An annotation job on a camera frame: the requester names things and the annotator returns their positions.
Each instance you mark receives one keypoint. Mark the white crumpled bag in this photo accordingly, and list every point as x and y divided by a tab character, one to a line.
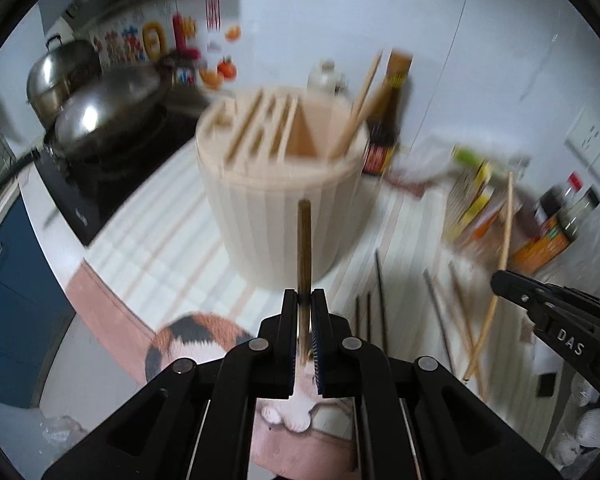
590	425

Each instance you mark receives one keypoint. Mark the blue kitchen cabinet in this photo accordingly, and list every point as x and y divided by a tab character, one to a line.
10	310

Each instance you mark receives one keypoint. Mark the bunch of mixed chopsticks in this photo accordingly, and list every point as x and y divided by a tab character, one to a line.
381	300

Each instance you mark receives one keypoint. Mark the long pale bamboo chopstick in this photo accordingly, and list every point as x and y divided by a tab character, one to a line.
506	240

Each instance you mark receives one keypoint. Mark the dark soy sauce bottle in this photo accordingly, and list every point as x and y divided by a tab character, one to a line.
382	150

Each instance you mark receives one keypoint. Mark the pink cat print mat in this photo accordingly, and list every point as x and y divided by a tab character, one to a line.
105	305

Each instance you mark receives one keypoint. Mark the steel wok lid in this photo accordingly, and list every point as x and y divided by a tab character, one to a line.
105	110

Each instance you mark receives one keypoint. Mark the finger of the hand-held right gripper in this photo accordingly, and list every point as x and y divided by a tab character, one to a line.
517	287

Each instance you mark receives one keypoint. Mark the black induction cooktop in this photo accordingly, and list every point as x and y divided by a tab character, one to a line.
110	195

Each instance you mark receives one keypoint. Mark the steel steamer pot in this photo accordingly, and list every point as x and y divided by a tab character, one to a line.
55	75

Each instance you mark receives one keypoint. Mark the colourful wall stickers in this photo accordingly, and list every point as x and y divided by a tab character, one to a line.
155	42

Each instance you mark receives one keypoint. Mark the dark brown chopstick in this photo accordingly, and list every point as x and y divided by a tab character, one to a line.
304	250

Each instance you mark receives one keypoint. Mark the white wall socket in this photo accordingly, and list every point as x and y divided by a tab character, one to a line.
592	140

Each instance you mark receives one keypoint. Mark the red cap sauce bottle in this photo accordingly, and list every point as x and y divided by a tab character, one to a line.
550	205

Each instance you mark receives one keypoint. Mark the crumpled clear plastic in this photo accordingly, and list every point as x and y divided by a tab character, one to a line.
62	430

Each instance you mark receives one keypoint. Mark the striped counter mat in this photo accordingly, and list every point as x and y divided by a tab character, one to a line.
180	240

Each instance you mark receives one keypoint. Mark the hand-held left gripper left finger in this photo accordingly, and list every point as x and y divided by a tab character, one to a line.
292	345

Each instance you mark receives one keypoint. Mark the cream round utensil holder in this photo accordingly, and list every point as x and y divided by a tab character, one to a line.
260	220

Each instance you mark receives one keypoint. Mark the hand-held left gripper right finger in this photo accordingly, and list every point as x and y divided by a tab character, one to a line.
317	350

